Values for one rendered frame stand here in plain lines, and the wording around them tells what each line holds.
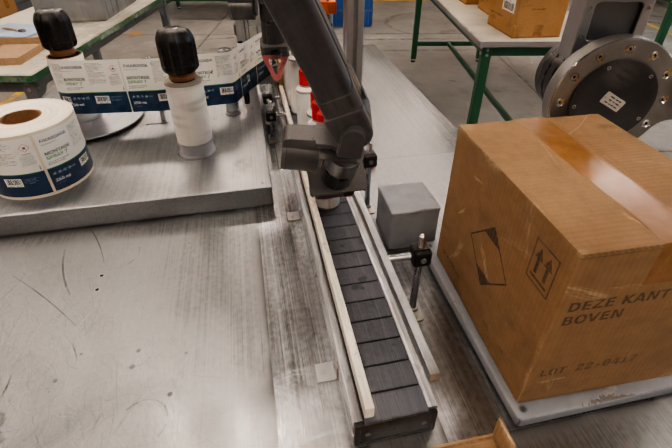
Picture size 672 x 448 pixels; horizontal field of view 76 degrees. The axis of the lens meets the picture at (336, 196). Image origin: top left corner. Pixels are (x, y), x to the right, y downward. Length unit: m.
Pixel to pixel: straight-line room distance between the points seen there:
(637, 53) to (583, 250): 0.42
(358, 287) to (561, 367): 0.31
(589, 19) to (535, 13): 1.80
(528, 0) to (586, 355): 2.16
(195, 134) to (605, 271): 0.87
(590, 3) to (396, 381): 0.65
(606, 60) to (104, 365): 0.90
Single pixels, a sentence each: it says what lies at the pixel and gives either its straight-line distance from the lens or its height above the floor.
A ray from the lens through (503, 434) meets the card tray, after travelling 0.65.
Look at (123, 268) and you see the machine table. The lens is 0.92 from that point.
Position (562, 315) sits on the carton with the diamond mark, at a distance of 0.56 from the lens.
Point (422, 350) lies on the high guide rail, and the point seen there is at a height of 0.96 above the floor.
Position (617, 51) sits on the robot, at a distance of 0.82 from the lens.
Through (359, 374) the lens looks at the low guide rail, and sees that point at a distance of 0.59.
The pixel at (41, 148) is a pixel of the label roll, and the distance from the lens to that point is 1.07.
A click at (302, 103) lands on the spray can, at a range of 1.03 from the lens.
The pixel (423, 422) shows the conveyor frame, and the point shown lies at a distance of 0.64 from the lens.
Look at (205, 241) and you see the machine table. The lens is 0.93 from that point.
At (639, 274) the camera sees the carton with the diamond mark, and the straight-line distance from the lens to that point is 0.57.
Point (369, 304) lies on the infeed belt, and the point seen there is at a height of 0.88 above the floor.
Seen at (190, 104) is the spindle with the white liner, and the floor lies 1.02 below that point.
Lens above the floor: 1.41
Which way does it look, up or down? 35 degrees down
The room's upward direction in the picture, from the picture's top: straight up
